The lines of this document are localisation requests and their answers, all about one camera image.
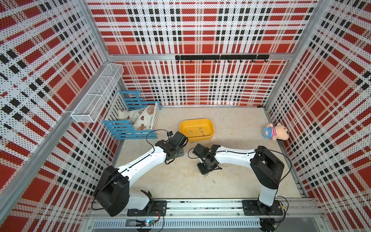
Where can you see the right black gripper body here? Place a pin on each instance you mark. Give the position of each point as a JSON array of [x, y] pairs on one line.
[[205, 167]]

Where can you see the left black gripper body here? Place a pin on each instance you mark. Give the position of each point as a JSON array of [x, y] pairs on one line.
[[179, 152]]

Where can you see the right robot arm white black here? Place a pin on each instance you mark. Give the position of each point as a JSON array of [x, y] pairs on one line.
[[267, 168]]

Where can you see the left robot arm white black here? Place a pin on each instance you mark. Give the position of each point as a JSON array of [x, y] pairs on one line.
[[113, 189]]

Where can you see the yellow plastic storage box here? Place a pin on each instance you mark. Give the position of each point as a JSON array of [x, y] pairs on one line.
[[193, 125]]

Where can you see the white plush toy in crate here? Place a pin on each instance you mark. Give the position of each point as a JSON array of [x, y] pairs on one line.
[[140, 119]]

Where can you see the blue white slatted crate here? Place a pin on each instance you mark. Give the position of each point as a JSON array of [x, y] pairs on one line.
[[121, 129]]

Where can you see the pink plush pig toy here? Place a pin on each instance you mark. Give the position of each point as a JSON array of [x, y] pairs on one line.
[[278, 132]]

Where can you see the green circuit board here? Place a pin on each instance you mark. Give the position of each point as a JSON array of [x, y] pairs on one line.
[[145, 223]]

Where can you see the white wire mesh basket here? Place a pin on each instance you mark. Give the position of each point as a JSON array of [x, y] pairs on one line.
[[98, 93]]

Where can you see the black hook rail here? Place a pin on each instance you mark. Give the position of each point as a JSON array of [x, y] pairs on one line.
[[221, 57]]

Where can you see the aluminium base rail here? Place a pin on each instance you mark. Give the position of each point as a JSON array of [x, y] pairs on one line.
[[209, 214]]

